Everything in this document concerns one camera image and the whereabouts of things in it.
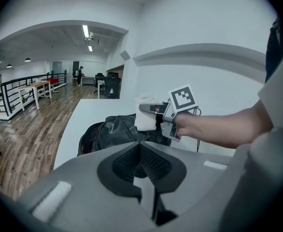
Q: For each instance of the black metal railing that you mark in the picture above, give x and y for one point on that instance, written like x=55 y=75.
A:
x=8 y=91

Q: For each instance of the long ceiling light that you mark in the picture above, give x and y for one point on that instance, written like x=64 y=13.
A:
x=90 y=48
x=85 y=31

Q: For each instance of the red table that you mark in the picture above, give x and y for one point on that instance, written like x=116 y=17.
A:
x=53 y=81

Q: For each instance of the white office desk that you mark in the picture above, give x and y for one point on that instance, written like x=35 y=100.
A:
x=100 y=82
x=88 y=78

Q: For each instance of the dark door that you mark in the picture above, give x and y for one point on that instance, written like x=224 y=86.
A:
x=76 y=69

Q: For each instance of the wooden desk with white legs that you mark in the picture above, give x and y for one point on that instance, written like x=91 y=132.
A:
x=33 y=87

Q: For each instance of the person's white shirt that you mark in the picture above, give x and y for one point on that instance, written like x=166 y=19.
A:
x=272 y=168

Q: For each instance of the black backpack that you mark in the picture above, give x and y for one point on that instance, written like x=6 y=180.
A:
x=117 y=132

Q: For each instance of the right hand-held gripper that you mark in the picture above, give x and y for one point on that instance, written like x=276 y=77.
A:
x=180 y=105

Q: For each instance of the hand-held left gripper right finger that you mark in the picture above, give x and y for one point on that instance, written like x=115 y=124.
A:
x=194 y=178

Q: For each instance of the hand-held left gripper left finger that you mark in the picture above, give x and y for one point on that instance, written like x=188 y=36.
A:
x=83 y=178

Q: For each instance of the white cloth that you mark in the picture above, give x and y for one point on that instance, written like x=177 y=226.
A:
x=144 y=120

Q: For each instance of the person's right forearm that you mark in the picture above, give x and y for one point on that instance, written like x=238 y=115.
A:
x=218 y=127

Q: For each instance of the grey wall panel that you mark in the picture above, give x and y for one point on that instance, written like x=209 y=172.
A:
x=125 y=55

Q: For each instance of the black office chair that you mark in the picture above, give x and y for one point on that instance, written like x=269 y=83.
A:
x=112 y=86
x=99 y=80

